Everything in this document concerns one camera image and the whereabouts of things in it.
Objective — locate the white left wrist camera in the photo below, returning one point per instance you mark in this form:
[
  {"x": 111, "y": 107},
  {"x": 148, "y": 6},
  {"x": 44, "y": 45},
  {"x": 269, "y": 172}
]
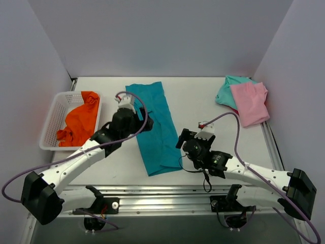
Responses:
[{"x": 125, "y": 102}]

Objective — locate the mint green folded t-shirt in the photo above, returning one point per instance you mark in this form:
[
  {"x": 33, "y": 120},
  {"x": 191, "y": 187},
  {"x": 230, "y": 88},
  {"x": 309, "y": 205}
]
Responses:
[{"x": 224, "y": 95}]

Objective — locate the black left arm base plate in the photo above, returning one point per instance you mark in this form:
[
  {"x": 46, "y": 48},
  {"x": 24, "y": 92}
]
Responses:
[{"x": 101, "y": 206}]

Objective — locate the white plastic basket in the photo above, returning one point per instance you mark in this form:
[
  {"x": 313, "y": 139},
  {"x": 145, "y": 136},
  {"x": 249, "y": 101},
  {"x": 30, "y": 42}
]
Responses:
[{"x": 62, "y": 104}]

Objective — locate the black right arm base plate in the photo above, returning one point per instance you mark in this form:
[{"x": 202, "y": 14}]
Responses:
[{"x": 219, "y": 203}]

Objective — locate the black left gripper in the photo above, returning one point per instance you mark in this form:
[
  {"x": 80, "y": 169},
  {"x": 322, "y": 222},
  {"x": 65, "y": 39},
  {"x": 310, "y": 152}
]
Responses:
[{"x": 143, "y": 118}]

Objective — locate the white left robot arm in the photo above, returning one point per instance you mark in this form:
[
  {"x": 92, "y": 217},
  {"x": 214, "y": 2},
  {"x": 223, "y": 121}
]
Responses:
[{"x": 43, "y": 194}]

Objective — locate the orange t-shirt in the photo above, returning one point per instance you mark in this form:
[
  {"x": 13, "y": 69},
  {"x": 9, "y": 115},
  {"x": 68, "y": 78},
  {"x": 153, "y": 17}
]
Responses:
[{"x": 80, "y": 122}]

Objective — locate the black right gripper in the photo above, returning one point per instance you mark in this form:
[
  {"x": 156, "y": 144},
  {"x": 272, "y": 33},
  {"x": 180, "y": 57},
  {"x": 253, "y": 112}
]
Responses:
[{"x": 184, "y": 135}]

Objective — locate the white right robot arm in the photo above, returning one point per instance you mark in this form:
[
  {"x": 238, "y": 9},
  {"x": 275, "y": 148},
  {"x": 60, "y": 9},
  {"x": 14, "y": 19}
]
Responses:
[{"x": 292, "y": 191}]

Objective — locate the teal blue t-shirt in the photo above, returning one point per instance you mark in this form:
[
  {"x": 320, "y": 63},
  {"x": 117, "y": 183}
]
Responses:
[{"x": 158, "y": 146}]

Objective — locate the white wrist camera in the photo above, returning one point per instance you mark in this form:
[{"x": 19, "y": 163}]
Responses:
[
  {"x": 125, "y": 102},
  {"x": 207, "y": 130}
]

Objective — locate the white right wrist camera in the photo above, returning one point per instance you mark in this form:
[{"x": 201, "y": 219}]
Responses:
[{"x": 207, "y": 130}]

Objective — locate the pink folded t-shirt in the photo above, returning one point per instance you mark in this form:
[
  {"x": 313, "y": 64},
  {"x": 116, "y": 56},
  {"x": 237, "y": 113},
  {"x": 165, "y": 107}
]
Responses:
[{"x": 250, "y": 100}]

